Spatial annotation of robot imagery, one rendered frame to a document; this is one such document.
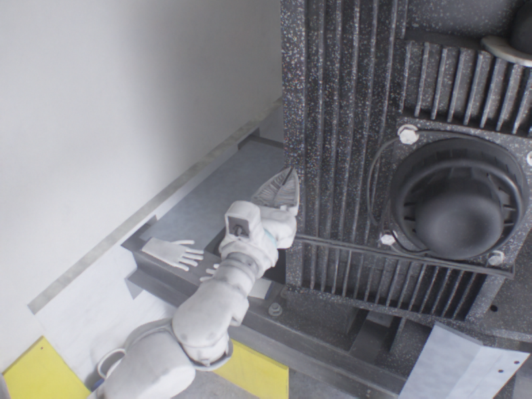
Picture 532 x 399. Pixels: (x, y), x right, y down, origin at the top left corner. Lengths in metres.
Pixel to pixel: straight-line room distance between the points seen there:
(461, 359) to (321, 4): 0.69
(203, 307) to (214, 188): 1.25
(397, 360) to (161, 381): 0.82
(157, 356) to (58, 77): 0.94
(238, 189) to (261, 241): 1.13
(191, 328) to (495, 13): 0.65
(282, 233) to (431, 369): 0.47
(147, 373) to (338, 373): 1.01
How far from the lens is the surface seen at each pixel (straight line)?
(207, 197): 1.67
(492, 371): 0.88
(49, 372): 1.55
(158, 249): 1.48
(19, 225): 1.30
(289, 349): 1.46
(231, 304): 0.52
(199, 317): 0.49
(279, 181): 0.72
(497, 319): 1.07
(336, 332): 1.21
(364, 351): 1.20
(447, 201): 0.65
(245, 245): 0.57
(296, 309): 1.22
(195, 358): 0.53
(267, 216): 0.63
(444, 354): 0.86
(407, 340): 1.23
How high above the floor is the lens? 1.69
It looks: 37 degrees down
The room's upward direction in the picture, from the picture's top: 3 degrees counter-clockwise
